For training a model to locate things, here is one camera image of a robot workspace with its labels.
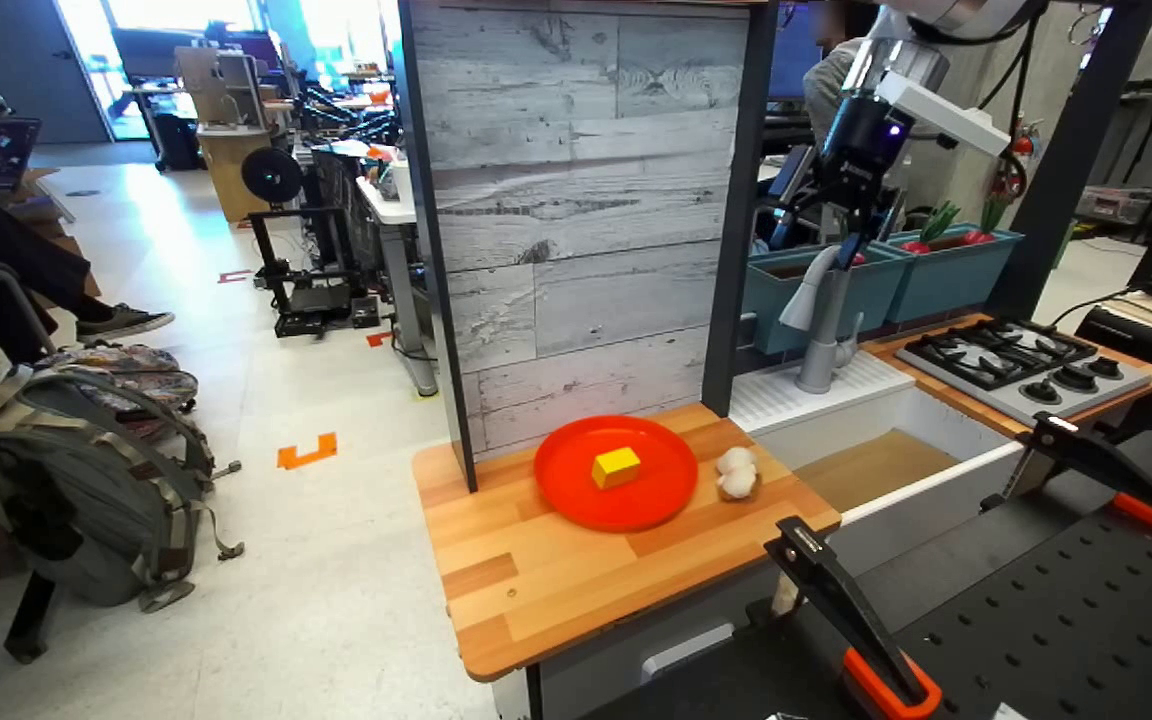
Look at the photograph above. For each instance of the yellow block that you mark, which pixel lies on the yellow block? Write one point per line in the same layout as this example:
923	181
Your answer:
619	469

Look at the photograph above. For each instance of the grey wood backsplash panel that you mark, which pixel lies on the grey wood backsplash panel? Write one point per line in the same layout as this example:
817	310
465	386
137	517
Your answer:
576	200

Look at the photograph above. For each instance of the seated person dark trousers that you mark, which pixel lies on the seated person dark trousers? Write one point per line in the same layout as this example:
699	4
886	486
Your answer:
19	253

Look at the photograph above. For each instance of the white toy garlic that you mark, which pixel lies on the white toy garlic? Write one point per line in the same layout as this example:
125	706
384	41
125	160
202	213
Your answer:
739	477

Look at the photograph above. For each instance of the grey toy stove top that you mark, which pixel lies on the grey toy stove top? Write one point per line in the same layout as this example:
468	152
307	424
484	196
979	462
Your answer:
1021	363

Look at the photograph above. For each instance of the black perforated board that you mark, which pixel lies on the black perforated board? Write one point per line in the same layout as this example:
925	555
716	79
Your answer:
1070	626

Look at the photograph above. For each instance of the red fire extinguisher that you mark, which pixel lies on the red fire extinguisher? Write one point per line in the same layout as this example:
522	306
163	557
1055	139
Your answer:
1011	172

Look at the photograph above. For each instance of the green toy vegetable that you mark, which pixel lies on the green toy vegetable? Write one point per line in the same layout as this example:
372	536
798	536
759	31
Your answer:
941	220

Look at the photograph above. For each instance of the grey backpack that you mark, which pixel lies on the grey backpack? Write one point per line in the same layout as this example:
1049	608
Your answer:
82	464

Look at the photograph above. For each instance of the teal plastic bin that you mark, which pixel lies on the teal plastic bin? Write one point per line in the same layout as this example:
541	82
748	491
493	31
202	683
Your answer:
770	301
960	273

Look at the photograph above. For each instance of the black slanted post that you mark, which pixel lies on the black slanted post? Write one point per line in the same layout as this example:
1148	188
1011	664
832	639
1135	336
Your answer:
1070	160

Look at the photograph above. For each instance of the white toy sink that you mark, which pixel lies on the white toy sink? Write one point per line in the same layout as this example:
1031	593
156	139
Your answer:
821	401

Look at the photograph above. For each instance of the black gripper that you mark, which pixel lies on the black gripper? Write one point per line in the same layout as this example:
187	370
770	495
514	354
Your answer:
863	144

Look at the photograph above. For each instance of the white desk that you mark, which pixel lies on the white desk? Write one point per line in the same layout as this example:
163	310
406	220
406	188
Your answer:
399	227

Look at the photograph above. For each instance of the cardboard box cabinet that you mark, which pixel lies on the cardboard box cabinet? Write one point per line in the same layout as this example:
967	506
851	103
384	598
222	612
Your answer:
229	134

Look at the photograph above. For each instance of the black 3D printer stand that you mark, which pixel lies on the black 3D printer stand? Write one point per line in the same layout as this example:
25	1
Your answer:
302	301

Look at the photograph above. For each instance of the blue computer monitor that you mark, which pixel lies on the blue computer monitor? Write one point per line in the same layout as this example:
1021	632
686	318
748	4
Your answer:
793	47

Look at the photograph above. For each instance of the red round plate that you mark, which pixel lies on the red round plate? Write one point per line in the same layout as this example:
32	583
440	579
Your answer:
568	480

